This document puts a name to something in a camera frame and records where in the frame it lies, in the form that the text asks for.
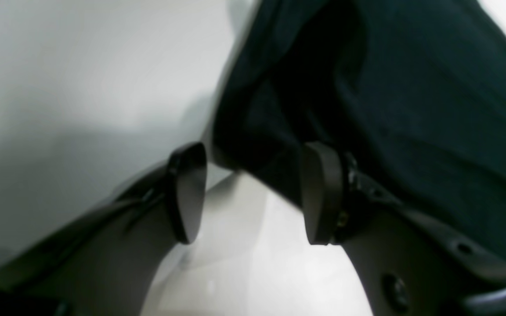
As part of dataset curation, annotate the black T-shirt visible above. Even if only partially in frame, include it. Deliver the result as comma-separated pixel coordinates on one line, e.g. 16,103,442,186
212,0,506,260

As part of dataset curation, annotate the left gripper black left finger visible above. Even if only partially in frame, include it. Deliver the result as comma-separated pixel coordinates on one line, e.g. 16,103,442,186
0,142,207,316

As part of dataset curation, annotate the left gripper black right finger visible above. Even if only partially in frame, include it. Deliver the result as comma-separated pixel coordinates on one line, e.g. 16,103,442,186
301,142,506,316

